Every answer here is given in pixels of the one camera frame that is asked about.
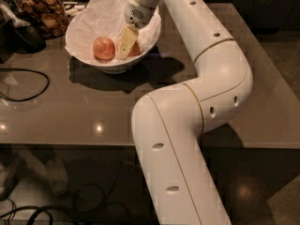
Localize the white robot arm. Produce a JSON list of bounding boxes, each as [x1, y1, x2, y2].
[[125, 0, 253, 225]]

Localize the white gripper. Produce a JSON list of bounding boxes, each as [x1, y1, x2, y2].
[[117, 0, 155, 59]]

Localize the white paper liner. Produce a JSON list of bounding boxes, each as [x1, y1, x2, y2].
[[64, 0, 162, 65]]

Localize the red apple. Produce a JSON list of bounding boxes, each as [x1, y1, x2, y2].
[[116, 38, 141, 59], [93, 37, 115, 61]]

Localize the white shoes under table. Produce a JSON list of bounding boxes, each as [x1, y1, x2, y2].
[[0, 144, 68, 201]]

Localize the black kitchen appliance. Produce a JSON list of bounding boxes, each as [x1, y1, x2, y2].
[[0, 0, 48, 64]]

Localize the black cables on floor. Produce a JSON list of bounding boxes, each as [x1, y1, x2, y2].
[[0, 159, 132, 225]]

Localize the black cable loop on table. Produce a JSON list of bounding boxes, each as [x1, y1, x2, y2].
[[0, 67, 51, 103]]

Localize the white ceramic bowl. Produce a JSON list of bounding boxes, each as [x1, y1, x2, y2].
[[64, 0, 162, 75]]

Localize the glass jar of dried chips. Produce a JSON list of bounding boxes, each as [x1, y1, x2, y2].
[[14, 0, 68, 38]]

